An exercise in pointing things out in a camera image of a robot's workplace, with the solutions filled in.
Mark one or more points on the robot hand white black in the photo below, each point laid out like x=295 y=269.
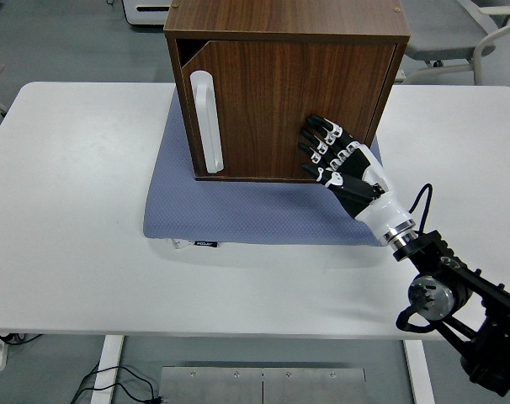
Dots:
x=385 y=210

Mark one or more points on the brown wooden cabinet door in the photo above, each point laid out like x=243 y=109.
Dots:
x=272 y=105

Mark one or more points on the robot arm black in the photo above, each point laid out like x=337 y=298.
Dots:
x=440 y=252

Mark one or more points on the brown wooden cabinet body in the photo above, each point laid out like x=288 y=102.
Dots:
x=280 y=17

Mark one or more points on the blue-grey mesh mat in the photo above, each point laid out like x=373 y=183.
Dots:
x=238 y=210

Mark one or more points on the white table leg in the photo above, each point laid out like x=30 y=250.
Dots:
x=107 y=370
x=419 y=374

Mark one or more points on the black mat label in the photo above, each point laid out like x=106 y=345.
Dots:
x=205 y=244

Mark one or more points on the white mat tag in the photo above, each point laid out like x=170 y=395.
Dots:
x=180 y=244

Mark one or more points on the grey metal plate with screws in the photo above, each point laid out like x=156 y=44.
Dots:
x=221 y=387

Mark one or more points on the white appliance box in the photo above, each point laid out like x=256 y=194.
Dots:
x=150 y=17

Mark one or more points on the grey office chair white frame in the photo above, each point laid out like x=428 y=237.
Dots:
x=440 y=33

